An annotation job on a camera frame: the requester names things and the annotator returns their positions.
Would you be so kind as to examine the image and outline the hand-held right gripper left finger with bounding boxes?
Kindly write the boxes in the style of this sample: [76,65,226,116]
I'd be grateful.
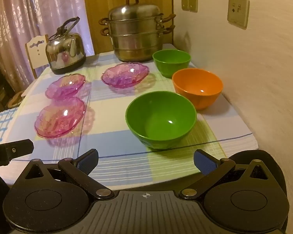
[22,149,114,199]

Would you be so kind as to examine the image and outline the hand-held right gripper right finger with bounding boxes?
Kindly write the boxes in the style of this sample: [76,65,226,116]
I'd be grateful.
[179,149,271,199]

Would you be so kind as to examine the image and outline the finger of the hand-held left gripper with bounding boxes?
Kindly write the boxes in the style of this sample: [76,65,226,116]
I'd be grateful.
[5,139,35,161]

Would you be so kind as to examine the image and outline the pink glass plate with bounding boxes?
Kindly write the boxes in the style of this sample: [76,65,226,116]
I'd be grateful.
[101,62,150,89]
[34,97,86,138]

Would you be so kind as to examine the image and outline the green plastic bowl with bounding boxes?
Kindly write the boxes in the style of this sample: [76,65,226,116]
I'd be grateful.
[126,91,197,151]
[153,49,191,78]

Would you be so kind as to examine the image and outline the orange plastic bowl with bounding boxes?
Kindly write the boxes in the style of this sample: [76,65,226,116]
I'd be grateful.
[172,68,223,111]

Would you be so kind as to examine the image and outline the pink glass bowl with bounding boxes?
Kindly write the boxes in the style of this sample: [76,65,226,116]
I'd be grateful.
[45,74,86,99]

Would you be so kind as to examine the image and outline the checked pastel tablecloth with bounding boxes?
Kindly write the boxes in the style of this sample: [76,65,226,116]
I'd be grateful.
[0,43,259,183]

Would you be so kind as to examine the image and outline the white wooden chair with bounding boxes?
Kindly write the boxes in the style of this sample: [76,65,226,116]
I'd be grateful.
[25,35,50,80]

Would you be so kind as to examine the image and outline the stainless steel kettle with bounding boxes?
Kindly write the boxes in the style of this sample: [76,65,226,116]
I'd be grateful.
[45,17,86,75]

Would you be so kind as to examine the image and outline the stainless steel steamer pot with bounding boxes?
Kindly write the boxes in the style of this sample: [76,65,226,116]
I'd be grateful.
[99,0,177,62]

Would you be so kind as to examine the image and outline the pink sheer curtain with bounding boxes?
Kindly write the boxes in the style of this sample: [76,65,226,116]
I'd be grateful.
[0,0,94,93]

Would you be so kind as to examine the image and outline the beige wall socket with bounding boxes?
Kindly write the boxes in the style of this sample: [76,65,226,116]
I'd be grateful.
[227,0,250,28]

